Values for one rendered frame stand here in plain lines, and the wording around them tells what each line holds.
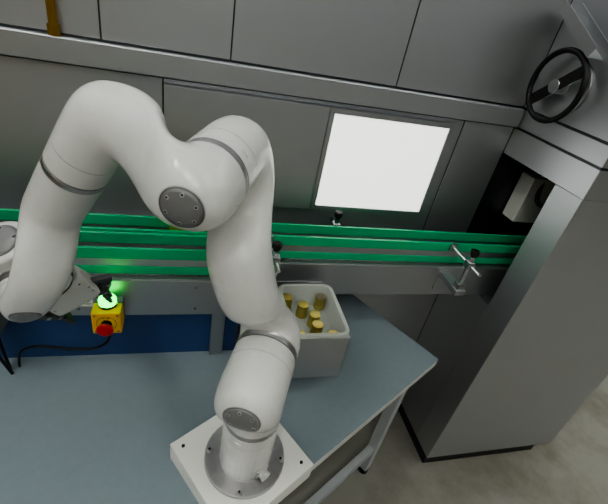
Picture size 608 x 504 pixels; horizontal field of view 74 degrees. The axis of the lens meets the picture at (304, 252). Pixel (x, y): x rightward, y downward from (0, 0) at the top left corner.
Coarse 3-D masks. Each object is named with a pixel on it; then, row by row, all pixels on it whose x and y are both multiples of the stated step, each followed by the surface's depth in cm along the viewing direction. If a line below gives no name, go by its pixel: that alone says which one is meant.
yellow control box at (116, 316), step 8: (96, 304) 105; (120, 304) 106; (96, 312) 102; (104, 312) 103; (112, 312) 103; (120, 312) 104; (96, 320) 103; (104, 320) 104; (112, 320) 104; (120, 320) 105; (120, 328) 106
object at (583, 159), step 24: (576, 0) 119; (600, 0) 112; (600, 24) 112; (552, 48) 127; (600, 72) 112; (600, 96) 111; (528, 120) 135; (576, 120) 118; (600, 120) 111; (528, 144) 135; (552, 144) 126; (576, 144) 118; (600, 144) 111; (552, 168) 125; (576, 168) 118; (600, 168) 111; (576, 192) 117; (600, 192) 115
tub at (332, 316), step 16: (288, 288) 124; (304, 288) 125; (320, 288) 127; (336, 304) 120; (304, 320) 122; (320, 320) 123; (336, 320) 118; (304, 336) 106; (320, 336) 108; (336, 336) 109
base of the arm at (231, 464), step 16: (224, 432) 86; (208, 448) 96; (224, 448) 88; (240, 448) 84; (256, 448) 84; (272, 448) 91; (208, 464) 94; (224, 464) 92; (240, 464) 88; (256, 464) 88; (272, 464) 96; (224, 480) 92; (240, 480) 92; (256, 480) 93; (272, 480) 93; (240, 496) 90; (256, 496) 91
